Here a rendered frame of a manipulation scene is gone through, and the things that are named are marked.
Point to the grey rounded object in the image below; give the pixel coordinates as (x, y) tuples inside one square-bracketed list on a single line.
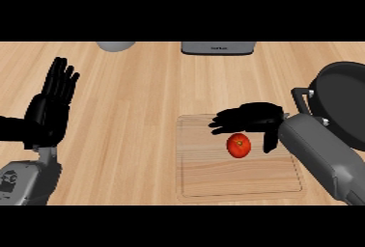
[(116, 45)]

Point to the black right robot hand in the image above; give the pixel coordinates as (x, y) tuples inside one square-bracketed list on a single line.
[(252, 117)]

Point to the wooden cutting board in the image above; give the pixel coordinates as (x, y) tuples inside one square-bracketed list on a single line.
[(237, 170)]

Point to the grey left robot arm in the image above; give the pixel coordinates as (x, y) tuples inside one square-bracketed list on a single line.
[(29, 180)]

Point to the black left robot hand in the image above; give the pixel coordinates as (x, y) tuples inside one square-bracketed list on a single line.
[(49, 109)]

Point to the red tomato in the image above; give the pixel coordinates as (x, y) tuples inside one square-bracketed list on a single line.
[(239, 145)]

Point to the grey rectangular appliance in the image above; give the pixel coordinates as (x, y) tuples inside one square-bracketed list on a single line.
[(219, 47)]

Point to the dark grey pot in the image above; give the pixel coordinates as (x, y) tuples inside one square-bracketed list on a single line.
[(341, 99)]

